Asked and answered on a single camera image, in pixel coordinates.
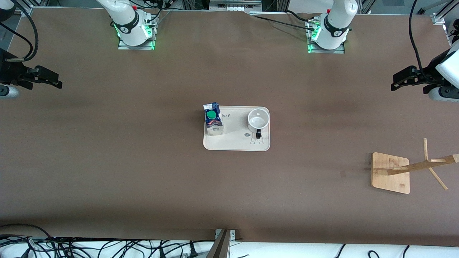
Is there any white mug black handle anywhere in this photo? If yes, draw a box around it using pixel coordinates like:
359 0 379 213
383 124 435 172
247 109 270 140

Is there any blue milk carton green cap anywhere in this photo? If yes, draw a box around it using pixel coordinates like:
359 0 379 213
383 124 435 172
203 102 225 137

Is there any wooden mug rack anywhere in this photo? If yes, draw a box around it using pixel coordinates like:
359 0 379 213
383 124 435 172
371 138 459 195

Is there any brown table cover sheet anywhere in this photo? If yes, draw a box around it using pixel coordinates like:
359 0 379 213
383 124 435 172
0 7 459 248

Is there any cream tray with bear drawing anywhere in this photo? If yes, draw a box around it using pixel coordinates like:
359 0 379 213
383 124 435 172
203 106 270 152

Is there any silver metal device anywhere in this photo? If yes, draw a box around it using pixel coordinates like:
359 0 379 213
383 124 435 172
209 0 263 13

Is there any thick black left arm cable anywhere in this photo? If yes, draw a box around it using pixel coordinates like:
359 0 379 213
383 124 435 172
409 0 431 80

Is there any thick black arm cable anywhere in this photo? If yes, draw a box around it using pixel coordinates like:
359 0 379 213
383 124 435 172
409 0 431 80
0 0 39 62

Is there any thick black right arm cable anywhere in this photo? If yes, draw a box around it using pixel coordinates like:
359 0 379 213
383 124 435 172
0 0 39 62

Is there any aluminium frame profile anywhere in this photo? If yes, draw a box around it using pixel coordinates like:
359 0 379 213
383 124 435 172
14 0 49 15
432 0 459 25

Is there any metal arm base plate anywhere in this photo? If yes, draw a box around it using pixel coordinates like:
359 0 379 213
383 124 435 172
307 43 346 54
118 39 156 51

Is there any black adapter cable with loop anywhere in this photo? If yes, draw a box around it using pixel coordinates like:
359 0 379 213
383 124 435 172
367 245 410 258

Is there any metal pole bracket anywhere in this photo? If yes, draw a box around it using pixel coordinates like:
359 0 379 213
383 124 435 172
214 229 237 240

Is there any camera support pole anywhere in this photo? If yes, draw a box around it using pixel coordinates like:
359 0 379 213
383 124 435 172
205 229 231 258

